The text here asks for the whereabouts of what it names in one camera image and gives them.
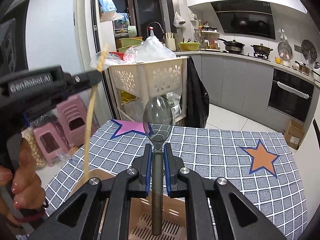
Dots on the checkered blue tablecloth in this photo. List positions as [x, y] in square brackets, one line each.
[214, 153]

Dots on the dark spoon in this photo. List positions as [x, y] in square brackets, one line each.
[157, 123]

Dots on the pink stool tall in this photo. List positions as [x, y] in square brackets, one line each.
[72, 115]

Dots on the pink stool short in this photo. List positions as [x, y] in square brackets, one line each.
[51, 141]

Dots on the black wok on stove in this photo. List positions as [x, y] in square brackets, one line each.
[233, 46]

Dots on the person left hand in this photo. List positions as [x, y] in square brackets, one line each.
[26, 184]

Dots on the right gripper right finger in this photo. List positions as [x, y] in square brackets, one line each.
[214, 208]

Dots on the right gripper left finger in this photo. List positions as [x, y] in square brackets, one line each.
[100, 207]

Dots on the cardboard box on floor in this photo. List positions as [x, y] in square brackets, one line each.
[294, 134]

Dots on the beige utensil caddy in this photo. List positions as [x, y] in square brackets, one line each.
[140, 223]

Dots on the beige basket trolley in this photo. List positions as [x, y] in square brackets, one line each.
[147, 80]

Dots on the green colander basket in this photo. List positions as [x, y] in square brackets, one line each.
[189, 46]

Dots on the black hanging bag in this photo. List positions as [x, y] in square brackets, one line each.
[197, 107]

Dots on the light wooden chopstick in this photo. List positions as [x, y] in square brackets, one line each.
[90, 111]

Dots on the black built-in oven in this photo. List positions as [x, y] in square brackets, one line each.
[290, 95]

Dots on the black range hood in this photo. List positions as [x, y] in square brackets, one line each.
[247, 17]

